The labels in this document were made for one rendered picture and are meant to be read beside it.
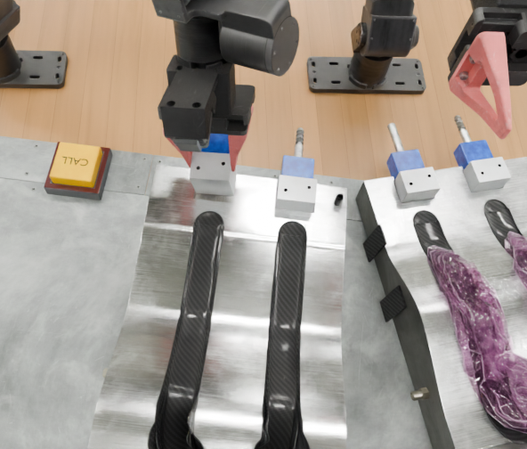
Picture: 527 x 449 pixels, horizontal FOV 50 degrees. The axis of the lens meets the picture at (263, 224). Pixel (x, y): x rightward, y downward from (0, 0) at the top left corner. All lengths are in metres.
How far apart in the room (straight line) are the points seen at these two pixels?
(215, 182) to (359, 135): 0.32
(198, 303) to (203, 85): 0.27
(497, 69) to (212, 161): 0.36
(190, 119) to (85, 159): 0.33
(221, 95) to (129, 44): 0.45
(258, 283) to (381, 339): 0.20
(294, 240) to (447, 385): 0.25
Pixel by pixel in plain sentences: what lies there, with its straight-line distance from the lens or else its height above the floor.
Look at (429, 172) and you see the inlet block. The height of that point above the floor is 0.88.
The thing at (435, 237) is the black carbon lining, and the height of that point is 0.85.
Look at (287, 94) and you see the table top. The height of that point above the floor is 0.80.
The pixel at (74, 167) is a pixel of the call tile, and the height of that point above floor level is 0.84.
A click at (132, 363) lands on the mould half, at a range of 0.66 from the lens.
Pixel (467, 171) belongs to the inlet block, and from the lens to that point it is 0.88.
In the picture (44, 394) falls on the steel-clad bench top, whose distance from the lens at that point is 0.79.
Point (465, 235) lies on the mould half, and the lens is 0.84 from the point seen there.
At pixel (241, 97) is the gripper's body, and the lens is 0.66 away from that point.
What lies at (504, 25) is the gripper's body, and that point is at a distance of 0.52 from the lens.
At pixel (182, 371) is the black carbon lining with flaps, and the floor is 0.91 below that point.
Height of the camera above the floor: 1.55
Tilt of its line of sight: 64 degrees down
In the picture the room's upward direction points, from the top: 10 degrees clockwise
